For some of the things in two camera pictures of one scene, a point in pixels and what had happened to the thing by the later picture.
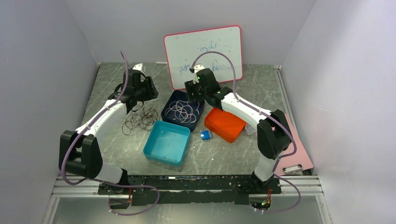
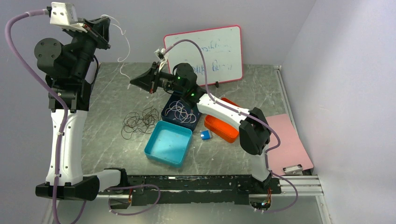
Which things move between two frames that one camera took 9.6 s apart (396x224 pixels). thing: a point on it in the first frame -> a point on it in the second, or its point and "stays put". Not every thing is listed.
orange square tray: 225,124 stays put
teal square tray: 166,143 stays put
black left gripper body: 146,91 -> 84,45
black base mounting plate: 126,191 stays put
